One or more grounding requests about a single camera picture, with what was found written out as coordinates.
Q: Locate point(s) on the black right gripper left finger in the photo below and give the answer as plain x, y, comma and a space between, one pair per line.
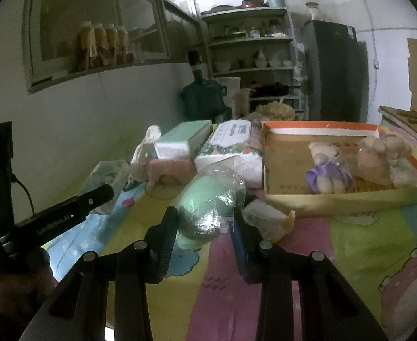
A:
77, 308

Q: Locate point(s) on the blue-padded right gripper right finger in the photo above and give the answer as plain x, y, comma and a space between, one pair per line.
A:
300, 294

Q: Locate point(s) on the small white packet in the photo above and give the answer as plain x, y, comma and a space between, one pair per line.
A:
272, 224

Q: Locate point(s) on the cream teddy bear purple dress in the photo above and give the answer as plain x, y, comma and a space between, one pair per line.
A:
329, 175

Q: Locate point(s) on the cream teddy bear pink dress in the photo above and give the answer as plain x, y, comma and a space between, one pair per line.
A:
376, 157

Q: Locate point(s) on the pink soft pack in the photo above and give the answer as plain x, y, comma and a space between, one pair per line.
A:
170, 172

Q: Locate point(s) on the mint green roll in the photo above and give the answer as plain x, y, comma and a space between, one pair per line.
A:
207, 205

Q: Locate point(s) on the white plastic bag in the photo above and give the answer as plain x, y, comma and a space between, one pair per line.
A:
143, 154

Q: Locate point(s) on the floral tissue cube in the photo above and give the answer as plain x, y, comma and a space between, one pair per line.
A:
402, 173

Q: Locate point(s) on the person's left hand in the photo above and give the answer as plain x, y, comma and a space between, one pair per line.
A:
24, 292

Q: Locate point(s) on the orange-rimmed cardboard box tray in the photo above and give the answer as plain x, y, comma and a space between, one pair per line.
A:
287, 159

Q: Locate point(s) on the floral tissue pack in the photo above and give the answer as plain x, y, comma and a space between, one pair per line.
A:
239, 141

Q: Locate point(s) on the mint green tissue box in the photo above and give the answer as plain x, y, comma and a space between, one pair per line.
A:
183, 141

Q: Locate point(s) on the kitchen counter cabinet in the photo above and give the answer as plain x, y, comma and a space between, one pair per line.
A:
398, 118

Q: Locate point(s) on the black refrigerator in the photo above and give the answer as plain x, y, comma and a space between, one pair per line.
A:
335, 66

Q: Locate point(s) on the green water jug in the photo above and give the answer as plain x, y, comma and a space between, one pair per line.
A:
203, 99

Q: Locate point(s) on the metal kitchen shelf rack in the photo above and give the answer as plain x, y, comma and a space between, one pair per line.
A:
257, 48

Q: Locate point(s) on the glass jar on refrigerator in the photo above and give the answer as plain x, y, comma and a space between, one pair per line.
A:
313, 9

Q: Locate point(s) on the light blue pot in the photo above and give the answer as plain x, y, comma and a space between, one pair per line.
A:
277, 4

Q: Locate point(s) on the red pot with lid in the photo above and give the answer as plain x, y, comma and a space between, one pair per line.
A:
249, 4

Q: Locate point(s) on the window cabinet frame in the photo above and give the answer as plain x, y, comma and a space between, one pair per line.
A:
63, 39

